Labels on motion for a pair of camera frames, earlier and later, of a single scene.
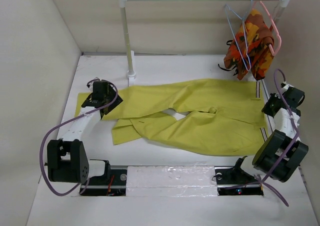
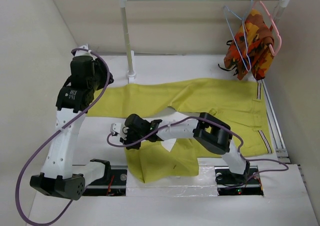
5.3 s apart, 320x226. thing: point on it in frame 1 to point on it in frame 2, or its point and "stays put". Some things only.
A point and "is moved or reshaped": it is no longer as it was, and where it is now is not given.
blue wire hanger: (244, 23) stays put
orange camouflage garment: (252, 48) stays put
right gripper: (266, 109) to (128, 140)
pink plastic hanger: (274, 54) stays put
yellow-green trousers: (224, 116) is moved or reshaped
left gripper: (117, 102) to (99, 66)
